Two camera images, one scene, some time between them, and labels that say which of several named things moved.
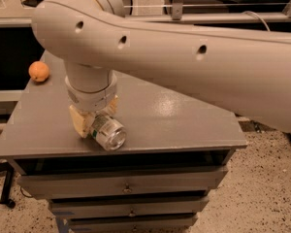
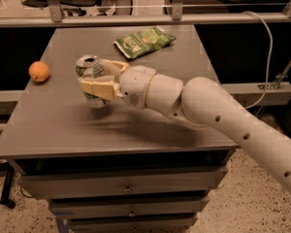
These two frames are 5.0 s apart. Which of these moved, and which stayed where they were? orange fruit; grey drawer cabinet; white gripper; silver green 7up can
Moved: silver green 7up can; white gripper
Stayed: orange fruit; grey drawer cabinet
